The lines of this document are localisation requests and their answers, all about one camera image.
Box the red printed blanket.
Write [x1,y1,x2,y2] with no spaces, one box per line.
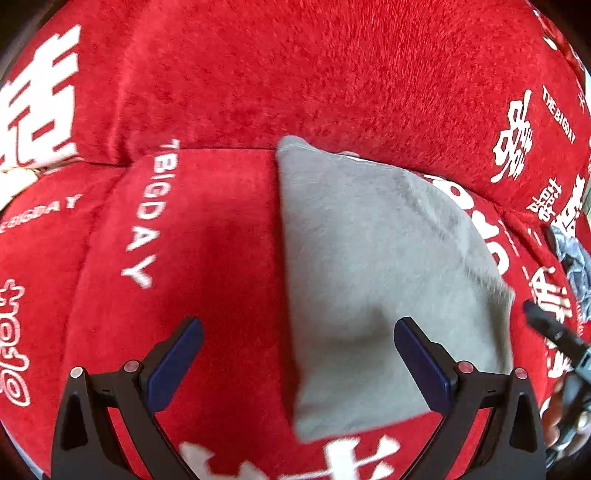
[0,0,591,480]

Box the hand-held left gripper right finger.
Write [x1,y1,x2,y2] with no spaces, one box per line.
[393,316,548,480]

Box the person's right hand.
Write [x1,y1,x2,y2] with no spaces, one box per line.
[539,371,591,457]

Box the grey small sweater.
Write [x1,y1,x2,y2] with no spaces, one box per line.
[276,135,516,445]

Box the beige cloth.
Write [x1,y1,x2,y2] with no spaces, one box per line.
[0,165,41,206]

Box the blue-grey cloth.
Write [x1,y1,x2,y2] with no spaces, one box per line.
[547,225,591,321]

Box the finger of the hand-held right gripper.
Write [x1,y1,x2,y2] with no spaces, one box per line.
[523,300,591,371]

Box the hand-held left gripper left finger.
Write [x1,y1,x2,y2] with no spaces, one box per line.
[51,316,205,480]

